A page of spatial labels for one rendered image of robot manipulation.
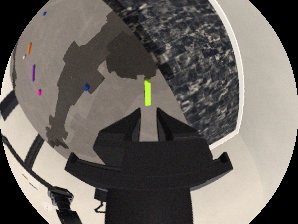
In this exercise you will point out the lime green rod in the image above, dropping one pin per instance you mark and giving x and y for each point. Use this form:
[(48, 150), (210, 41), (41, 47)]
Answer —
[(147, 92)]

